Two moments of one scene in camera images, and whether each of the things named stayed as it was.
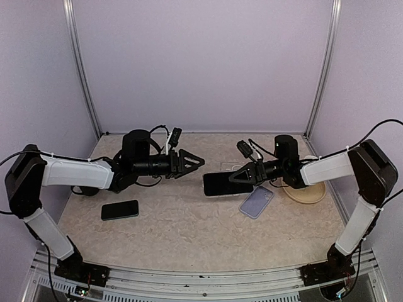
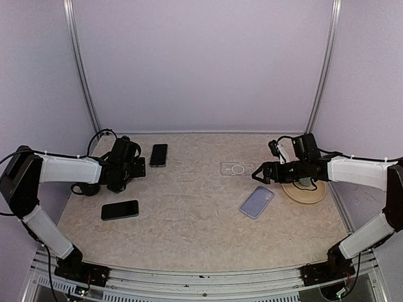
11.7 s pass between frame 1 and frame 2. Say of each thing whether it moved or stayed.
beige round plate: stayed
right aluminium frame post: stayed
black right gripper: moved
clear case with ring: moved
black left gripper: moved
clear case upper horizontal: stayed
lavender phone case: stayed
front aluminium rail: stayed
